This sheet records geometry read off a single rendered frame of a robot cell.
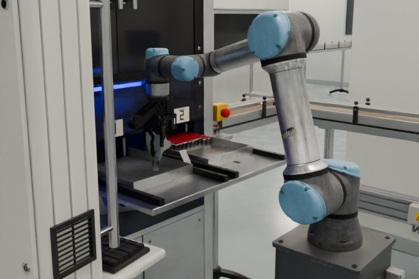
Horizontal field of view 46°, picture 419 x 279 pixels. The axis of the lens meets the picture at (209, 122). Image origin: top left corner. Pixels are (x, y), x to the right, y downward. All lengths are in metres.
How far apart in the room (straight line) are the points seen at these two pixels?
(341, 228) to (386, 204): 1.23
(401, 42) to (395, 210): 1.01
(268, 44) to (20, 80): 0.59
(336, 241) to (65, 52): 0.85
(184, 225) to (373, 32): 1.69
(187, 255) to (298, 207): 1.04
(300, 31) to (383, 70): 1.90
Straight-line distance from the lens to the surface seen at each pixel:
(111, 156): 1.13
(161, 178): 1.61
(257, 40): 1.25
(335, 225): 1.40
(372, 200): 2.65
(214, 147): 2.03
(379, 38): 3.15
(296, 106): 1.24
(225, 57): 1.53
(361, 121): 2.55
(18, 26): 0.95
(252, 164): 1.82
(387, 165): 3.23
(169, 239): 2.11
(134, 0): 1.73
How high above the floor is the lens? 1.40
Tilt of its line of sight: 12 degrees down
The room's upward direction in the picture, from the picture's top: straight up
